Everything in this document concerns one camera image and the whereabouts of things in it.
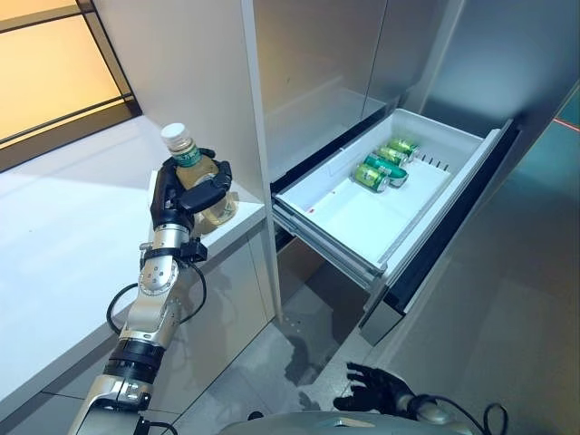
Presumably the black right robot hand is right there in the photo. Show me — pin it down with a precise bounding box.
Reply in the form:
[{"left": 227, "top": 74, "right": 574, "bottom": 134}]
[{"left": 333, "top": 361, "right": 416, "bottom": 414}]

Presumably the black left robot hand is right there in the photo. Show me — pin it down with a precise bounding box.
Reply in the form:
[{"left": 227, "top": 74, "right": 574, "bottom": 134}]
[{"left": 149, "top": 147, "right": 234, "bottom": 228}]

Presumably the tea bottle with white cap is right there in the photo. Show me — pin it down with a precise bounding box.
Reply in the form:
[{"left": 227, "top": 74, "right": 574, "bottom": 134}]
[{"left": 161, "top": 122, "right": 239, "bottom": 227}]

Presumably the fridge drawer with white bin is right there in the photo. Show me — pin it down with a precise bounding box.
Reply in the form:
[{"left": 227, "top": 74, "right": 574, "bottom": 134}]
[{"left": 271, "top": 107, "right": 522, "bottom": 346}]

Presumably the steel fridge drawer front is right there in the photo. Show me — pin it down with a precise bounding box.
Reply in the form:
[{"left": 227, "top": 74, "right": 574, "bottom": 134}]
[{"left": 275, "top": 235, "right": 377, "bottom": 328}]

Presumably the stainless steel fridge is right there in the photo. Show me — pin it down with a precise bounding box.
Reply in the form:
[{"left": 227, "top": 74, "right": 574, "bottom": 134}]
[{"left": 251, "top": 0, "right": 522, "bottom": 348}]

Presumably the grey robot torso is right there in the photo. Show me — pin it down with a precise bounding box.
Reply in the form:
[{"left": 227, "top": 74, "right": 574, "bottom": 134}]
[{"left": 221, "top": 410, "right": 472, "bottom": 435}]

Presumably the white counter cabinet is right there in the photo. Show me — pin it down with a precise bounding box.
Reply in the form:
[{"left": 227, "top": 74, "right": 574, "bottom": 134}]
[{"left": 0, "top": 112, "right": 280, "bottom": 435}]

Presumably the white vertical cabinet panel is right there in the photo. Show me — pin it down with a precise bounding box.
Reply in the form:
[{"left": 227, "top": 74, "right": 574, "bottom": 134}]
[{"left": 239, "top": 0, "right": 285, "bottom": 325}]

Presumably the dark framed window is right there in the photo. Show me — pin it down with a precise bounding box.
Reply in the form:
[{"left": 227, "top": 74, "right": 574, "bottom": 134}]
[{"left": 0, "top": 0, "right": 144, "bottom": 176}]

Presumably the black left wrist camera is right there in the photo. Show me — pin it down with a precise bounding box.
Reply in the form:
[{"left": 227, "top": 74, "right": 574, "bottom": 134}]
[{"left": 179, "top": 238, "right": 210, "bottom": 263}]

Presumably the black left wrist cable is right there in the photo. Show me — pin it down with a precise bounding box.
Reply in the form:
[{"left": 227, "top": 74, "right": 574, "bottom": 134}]
[{"left": 107, "top": 261, "right": 208, "bottom": 339}]

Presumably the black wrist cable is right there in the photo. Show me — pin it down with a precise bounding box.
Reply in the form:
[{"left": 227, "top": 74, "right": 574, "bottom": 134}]
[
  {"left": 107, "top": 261, "right": 208, "bottom": 339},
  {"left": 481, "top": 401, "right": 509, "bottom": 435}
]

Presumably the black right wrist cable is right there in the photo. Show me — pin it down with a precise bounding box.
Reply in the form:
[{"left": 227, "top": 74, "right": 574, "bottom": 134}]
[{"left": 481, "top": 401, "right": 509, "bottom": 435}]

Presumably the steel side wall panel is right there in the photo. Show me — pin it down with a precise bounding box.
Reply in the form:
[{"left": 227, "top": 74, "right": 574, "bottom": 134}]
[{"left": 407, "top": 0, "right": 580, "bottom": 150}]

